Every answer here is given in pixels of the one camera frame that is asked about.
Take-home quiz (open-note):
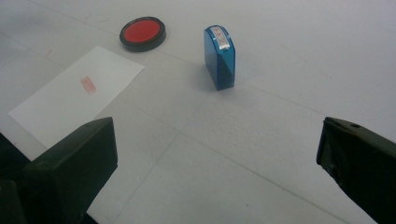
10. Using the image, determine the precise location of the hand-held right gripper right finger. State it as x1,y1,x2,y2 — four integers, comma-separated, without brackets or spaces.
316,117,396,224

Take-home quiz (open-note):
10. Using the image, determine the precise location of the blue transparent stamp cap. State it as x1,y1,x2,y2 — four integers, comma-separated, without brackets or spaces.
208,59,236,91

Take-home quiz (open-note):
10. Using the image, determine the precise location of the blue stamp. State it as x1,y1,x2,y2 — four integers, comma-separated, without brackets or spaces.
204,24,236,91

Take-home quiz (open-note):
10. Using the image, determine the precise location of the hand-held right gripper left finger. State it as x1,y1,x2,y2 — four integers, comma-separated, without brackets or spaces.
22,117,119,224

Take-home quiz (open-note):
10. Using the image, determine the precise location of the red ink pad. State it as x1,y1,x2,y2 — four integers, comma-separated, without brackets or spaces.
119,16,167,53

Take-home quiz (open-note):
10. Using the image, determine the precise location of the white paper sheet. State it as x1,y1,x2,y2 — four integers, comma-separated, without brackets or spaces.
7,45,146,149

